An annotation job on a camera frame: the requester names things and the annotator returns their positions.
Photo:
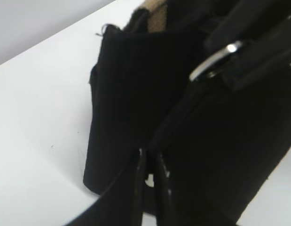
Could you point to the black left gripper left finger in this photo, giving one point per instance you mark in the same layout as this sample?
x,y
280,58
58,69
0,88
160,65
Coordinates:
x,y
121,203

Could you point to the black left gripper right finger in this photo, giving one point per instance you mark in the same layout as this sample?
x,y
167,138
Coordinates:
x,y
171,194

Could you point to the black canvas tote bag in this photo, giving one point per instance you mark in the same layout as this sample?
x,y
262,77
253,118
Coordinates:
x,y
206,83

